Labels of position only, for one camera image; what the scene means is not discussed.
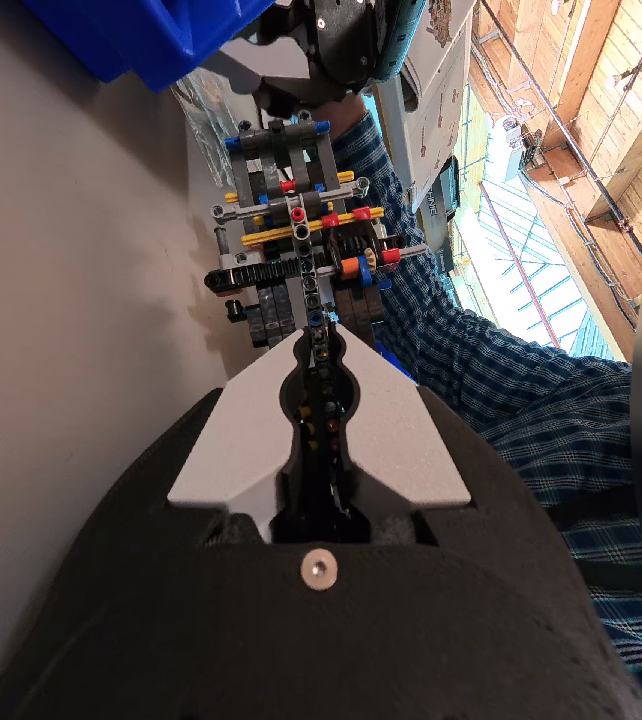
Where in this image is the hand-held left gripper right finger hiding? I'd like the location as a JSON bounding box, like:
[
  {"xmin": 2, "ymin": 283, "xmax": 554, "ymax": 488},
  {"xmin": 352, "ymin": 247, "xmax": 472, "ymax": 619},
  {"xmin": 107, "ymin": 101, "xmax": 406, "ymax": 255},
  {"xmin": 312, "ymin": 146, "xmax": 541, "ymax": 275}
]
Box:
[{"xmin": 331, "ymin": 324, "xmax": 473, "ymax": 524}]

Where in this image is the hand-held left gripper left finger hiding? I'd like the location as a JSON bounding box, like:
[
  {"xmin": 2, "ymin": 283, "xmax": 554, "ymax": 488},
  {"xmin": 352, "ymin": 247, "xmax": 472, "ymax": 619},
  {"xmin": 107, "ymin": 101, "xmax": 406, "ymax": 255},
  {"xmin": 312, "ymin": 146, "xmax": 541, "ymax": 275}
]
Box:
[{"xmin": 166, "ymin": 325, "xmax": 306, "ymax": 544}]

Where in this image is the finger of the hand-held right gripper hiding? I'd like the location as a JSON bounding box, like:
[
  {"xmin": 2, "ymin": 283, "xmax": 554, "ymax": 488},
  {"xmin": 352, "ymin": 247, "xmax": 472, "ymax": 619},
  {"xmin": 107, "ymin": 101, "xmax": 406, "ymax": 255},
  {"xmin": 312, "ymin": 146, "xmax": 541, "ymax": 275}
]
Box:
[{"xmin": 211, "ymin": 35, "xmax": 312, "ymax": 95}]

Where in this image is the multicoloured lego vehicle model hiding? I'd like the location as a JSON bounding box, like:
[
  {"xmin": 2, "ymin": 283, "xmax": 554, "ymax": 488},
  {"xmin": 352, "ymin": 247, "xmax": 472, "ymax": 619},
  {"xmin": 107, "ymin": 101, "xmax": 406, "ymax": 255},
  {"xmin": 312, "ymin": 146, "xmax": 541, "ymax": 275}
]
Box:
[{"xmin": 204, "ymin": 109, "xmax": 429, "ymax": 518}]

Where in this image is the person's right forearm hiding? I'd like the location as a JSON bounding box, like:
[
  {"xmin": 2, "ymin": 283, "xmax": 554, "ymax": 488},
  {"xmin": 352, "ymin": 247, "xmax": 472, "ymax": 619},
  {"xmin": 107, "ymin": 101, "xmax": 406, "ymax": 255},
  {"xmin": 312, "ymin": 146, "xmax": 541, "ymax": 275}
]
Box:
[{"xmin": 329, "ymin": 112, "xmax": 502, "ymax": 395}]

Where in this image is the lego instruction booklet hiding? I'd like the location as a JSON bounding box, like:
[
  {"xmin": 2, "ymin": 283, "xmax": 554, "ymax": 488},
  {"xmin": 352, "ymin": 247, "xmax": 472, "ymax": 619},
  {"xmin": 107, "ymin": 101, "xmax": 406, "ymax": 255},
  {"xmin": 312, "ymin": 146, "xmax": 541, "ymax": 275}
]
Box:
[{"xmin": 400, "ymin": 0, "xmax": 475, "ymax": 195}]

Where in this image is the black lego set box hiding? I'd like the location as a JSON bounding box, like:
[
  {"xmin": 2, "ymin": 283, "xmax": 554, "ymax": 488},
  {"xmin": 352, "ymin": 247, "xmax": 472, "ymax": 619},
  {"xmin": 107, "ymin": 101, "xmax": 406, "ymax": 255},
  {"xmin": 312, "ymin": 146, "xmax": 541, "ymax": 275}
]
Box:
[{"xmin": 419, "ymin": 154, "xmax": 464, "ymax": 279}]

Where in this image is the person's right hand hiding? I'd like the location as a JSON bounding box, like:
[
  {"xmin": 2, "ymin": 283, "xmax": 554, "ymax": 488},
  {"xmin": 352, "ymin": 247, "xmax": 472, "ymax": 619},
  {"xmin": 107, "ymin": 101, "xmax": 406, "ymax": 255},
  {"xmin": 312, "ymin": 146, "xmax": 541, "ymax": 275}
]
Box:
[{"xmin": 298, "ymin": 90, "xmax": 375, "ymax": 133}]

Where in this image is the flat clear plastic bag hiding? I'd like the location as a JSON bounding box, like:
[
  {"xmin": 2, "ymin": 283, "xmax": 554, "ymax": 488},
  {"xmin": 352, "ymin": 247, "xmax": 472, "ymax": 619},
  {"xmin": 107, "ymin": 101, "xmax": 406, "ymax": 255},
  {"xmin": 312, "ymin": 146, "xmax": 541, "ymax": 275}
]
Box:
[{"xmin": 172, "ymin": 73, "xmax": 257, "ymax": 192}]

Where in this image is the blue storage box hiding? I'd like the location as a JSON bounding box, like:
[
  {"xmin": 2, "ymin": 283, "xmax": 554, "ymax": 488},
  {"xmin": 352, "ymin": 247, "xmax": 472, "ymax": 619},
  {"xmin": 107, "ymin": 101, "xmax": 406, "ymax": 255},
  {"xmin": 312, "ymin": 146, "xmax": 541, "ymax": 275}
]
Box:
[{"xmin": 376, "ymin": 342, "xmax": 419, "ymax": 388}]

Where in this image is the blue plastic bin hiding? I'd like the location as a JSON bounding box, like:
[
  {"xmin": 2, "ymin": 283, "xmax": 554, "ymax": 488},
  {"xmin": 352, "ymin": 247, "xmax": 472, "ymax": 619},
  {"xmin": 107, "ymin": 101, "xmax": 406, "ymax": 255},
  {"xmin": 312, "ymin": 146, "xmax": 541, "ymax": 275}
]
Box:
[{"xmin": 20, "ymin": 0, "xmax": 277, "ymax": 93}]

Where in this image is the person's plaid shirt torso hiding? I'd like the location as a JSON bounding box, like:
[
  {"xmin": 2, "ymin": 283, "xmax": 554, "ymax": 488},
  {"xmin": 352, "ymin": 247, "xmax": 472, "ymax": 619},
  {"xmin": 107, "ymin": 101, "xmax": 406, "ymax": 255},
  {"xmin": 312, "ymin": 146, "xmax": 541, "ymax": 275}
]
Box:
[{"xmin": 467, "ymin": 337, "xmax": 642, "ymax": 720}]

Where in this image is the white ceiling-mounted device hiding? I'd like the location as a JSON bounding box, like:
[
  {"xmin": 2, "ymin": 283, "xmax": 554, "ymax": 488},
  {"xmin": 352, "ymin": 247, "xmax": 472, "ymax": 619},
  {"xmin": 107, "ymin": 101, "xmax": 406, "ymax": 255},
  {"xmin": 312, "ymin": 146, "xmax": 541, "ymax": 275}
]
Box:
[{"xmin": 484, "ymin": 112, "xmax": 527, "ymax": 183}]

